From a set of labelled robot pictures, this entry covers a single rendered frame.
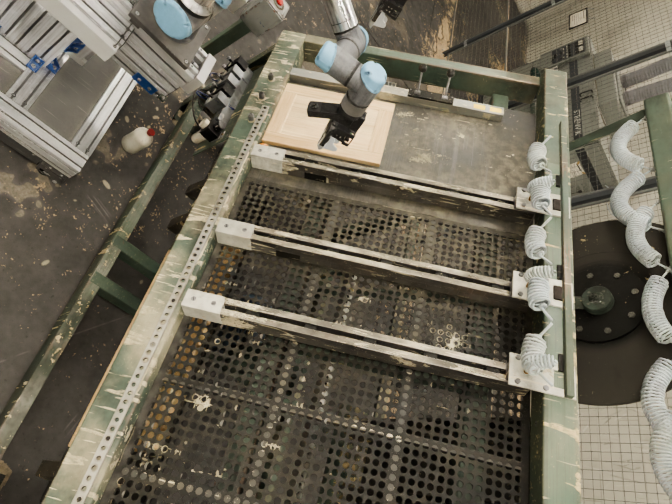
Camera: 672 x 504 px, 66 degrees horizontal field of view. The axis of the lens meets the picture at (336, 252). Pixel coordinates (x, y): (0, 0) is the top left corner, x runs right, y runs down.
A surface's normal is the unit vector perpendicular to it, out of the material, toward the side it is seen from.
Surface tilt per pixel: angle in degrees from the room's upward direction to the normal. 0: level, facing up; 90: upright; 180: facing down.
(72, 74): 0
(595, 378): 90
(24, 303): 0
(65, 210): 0
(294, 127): 50
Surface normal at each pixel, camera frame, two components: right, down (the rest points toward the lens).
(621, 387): -0.59, -0.57
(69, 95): 0.78, -0.20
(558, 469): 0.05, -0.56
